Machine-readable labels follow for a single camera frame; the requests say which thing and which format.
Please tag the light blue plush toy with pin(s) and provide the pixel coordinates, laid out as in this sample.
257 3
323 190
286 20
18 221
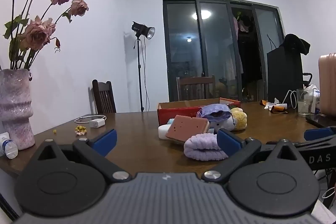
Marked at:
223 123

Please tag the red cardboard box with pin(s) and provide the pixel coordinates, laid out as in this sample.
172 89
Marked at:
181 111

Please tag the black light stand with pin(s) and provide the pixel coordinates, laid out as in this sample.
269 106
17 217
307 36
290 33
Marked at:
140 77

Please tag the pink sponge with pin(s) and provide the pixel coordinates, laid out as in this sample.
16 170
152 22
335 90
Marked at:
187 128

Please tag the black cloth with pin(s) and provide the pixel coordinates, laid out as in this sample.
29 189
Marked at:
295 43

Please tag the orange and white wrappers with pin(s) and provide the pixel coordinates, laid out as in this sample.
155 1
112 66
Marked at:
275 108

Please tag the clear drinking glass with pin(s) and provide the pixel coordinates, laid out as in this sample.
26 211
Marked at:
304 103

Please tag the dark sliding glass door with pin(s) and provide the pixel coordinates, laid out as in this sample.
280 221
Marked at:
210 56

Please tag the white milk carton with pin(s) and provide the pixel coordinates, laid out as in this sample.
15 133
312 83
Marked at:
316 99

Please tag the black flat tablet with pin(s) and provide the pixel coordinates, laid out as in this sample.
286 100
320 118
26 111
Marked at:
321 120

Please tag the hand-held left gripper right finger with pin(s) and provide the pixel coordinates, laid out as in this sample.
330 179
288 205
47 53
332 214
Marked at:
228 142

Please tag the pink suitcase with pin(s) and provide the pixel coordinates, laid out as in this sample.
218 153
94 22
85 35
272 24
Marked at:
328 82

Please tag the white power adapter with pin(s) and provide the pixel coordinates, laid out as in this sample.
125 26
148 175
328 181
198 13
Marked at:
97 123

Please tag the dark wooden chair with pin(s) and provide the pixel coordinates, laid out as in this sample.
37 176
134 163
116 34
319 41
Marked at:
195 87
103 98

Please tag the hanging clothes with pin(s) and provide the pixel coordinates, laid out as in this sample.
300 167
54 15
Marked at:
242 23

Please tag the fallen yellow flower bits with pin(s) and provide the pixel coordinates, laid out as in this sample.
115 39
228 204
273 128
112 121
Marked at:
80 130

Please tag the white plastic bottle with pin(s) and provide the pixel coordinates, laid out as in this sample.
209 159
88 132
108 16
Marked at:
8 146

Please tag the purple shower cap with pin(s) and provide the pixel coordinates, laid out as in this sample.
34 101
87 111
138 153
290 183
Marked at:
214 109

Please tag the speckled pink ceramic vase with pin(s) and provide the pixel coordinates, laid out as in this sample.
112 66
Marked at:
14 108

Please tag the black monitor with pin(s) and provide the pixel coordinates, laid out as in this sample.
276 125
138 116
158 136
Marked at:
283 74

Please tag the dried pink rose bouquet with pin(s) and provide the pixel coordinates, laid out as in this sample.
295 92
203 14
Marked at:
35 32

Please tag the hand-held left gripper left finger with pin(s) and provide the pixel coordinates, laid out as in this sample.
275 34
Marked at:
106 141

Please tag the purple rolled towel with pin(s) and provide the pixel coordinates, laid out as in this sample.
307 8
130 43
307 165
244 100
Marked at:
200 148

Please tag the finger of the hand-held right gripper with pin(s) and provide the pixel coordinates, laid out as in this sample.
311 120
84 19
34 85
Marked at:
319 133

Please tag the black studio light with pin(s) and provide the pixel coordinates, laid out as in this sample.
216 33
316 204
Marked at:
143 29

